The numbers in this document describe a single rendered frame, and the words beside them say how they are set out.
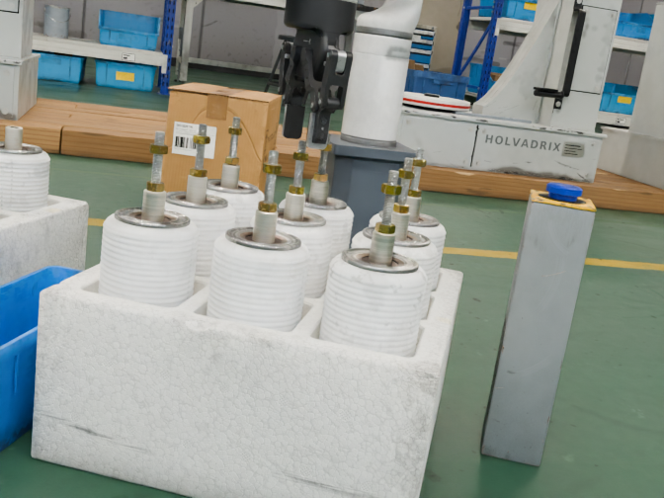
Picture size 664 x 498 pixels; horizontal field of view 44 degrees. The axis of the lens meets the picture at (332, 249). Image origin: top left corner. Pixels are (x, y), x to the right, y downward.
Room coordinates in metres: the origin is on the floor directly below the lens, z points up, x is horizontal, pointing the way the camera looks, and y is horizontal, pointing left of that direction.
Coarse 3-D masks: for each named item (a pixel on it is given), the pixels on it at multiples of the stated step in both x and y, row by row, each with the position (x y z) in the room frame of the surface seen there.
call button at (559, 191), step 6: (546, 186) 0.93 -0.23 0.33; (552, 186) 0.91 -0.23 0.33; (558, 186) 0.91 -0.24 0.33; (564, 186) 0.92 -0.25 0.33; (570, 186) 0.92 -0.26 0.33; (552, 192) 0.91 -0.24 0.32; (558, 192) 0.91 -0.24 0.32; (564, 192) 0.91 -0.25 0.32; (570, 192) 0.91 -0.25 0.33; (576, 192) 0.91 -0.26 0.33; (558, 198) 0.91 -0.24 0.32; (564, 198) 0.91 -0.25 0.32; (570, 198) 0.91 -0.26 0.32; (576, 198) 0.92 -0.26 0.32
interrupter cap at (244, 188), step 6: (210, 180) 1.06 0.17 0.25; (216, 180) 1.07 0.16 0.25; (210, 186) 1.01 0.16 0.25; (216, 186) 1.04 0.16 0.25; (240, 186) 1.05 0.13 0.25; (246, 186) 1.05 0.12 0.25; (252, 186) 1.06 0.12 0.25; (222, 192) 1.00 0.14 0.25; (228, 192) 1.00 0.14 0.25; (234, 192) 1.00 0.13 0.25; (240, 192) 1.01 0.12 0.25; (246, 192) 1.01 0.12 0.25; (252, 192) 1.02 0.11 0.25
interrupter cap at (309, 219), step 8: (280, 208) 0.93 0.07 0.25; (280, 216) 0.91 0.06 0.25; (304, 216) 0.92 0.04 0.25; (312, 216) 0.92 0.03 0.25; (320, 216) 0.92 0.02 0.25; (288, 224) 0.87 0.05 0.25; (296, 224) 0.87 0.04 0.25; (304, 224) 0.87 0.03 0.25; (312, 224) 0.88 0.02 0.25; (320, 224) 0.89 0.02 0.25
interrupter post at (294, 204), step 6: (288, 192) 0.90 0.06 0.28; (288, 198) 0.90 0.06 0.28; (294, 198) 0.89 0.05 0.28; (300, 198) 0.90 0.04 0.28; (288, 204) 0.90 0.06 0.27; (294, 204) 0.89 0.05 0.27; (300, 204) 0.90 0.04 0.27; (288, 210) 0.90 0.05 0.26; (294, 210) 0.89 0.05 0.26; (300, 210) 0.90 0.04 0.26; (288, 216) 0.90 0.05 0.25; (294, 216) 0.89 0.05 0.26; (300, 216) 0.90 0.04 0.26
